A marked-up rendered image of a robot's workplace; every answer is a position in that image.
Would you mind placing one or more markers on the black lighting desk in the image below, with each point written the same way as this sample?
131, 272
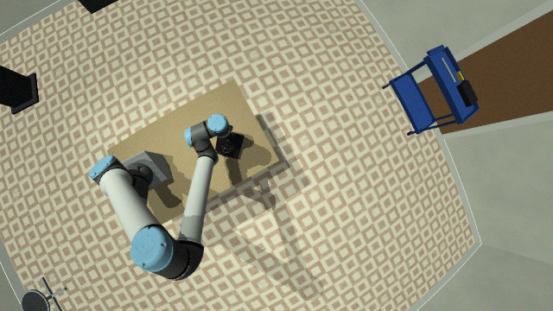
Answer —
233, 147

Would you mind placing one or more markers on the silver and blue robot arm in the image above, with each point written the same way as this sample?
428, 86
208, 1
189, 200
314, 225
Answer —
154, 249

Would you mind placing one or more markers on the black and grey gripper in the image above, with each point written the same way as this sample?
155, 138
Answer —
228, 138

